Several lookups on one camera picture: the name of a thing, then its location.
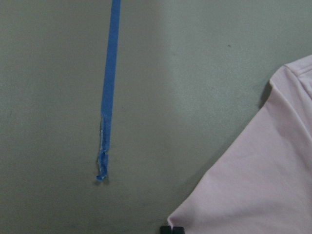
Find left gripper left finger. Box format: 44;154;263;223
159;226;172;234

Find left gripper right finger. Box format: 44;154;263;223
173;226;184;234

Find pink Snoopy t-shirt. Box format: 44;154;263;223
168;56;312;234

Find blue tape strip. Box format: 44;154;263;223
96;0;121;181

